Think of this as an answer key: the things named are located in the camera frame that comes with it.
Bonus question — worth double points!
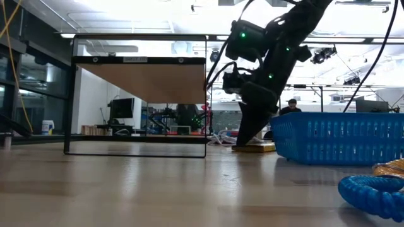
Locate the stack of wooden blocks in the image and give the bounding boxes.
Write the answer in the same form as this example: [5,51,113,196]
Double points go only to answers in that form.
[80,124,110,136]

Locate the black aluminium rig frame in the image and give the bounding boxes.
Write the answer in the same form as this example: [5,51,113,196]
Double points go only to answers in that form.
[0,112,211,146]

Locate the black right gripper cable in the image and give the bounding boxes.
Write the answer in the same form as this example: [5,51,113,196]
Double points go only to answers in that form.
[205,0,263,92]

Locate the dark flat monitor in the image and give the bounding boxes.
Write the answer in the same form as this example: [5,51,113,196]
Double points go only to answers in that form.
[355,99,390,114]

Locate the white bucket blue label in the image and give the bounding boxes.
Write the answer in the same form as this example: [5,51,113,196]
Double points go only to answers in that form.
[41,119,56,136]

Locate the hanging yellow cable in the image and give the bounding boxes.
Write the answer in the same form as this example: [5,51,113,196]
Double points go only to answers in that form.
[0,0,34,134]

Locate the blue coil keychain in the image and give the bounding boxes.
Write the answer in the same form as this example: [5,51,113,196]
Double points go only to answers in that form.
[337,175,404,224]

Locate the person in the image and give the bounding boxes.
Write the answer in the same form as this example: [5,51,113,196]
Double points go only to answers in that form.
[278,98,302,116]
[175,103,199,135]

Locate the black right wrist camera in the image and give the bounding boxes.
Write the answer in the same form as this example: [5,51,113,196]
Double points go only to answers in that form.
[222,69,251,95]

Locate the black track spotlights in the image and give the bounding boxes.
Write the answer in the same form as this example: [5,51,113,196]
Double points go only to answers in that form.
[343,76,362,86]
[311,46,338,65]

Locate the black computer monitor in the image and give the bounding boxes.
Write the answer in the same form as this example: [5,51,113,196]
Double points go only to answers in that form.
[108,97,136,120]

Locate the blue plastic basket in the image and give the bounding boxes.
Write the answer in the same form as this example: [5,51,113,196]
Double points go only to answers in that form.
[268,112,404,167]

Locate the wooden shelf riser black frame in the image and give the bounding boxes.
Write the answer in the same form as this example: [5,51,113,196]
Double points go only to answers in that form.
[63,33,208,159]

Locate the orange coil keychain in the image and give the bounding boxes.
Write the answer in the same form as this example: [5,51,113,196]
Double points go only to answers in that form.
[371,158,404,179]

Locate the black overhead crossbar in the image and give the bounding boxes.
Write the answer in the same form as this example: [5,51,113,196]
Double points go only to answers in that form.
[206,33,404,45]

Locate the small grey cylinder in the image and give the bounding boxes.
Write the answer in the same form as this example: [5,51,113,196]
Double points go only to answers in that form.
[0,132,13,149]

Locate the yellow green crayon box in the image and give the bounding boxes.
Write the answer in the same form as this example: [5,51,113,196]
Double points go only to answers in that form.
[231,142,278,154]

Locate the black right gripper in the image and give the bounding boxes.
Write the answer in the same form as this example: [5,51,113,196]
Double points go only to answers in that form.
[235,80,280,148]

